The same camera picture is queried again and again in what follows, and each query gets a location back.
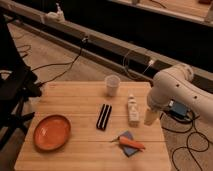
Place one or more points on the orange ceramic bowl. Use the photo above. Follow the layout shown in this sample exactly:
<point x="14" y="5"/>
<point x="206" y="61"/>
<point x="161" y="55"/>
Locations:
<point x="51" y="133"/>

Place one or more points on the white object on rail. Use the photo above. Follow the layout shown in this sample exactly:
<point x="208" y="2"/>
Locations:
<point x="58" y="15"/>

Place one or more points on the black chair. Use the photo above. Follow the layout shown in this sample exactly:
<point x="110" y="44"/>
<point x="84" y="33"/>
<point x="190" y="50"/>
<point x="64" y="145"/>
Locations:
<point x="16" y="89"/>

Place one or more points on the black striped rectangular block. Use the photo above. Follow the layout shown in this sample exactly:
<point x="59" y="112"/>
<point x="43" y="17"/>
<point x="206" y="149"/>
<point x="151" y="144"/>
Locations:
<point x="103" y="118"/>

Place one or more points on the white plastic bottle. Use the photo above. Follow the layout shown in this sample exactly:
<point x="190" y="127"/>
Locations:
<point x="133" y="113"/>

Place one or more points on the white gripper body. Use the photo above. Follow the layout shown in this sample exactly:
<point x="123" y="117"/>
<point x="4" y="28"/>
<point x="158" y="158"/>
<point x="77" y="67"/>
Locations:
<point x="154" y="107"/>

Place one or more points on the orange toy carrot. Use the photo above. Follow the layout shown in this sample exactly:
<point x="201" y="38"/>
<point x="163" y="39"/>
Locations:
<point x="129" y="142"/>

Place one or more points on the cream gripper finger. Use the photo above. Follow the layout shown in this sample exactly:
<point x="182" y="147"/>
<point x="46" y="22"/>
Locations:
<point x="150" y="117"/>

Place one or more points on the blue box on floor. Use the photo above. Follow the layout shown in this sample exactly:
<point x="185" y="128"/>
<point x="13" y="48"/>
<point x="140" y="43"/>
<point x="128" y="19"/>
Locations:
<point x="178" y="110"/>

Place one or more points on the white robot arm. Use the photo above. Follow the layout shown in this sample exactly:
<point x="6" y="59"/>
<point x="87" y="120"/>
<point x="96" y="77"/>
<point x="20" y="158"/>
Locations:
<point x="174" y="83"/>

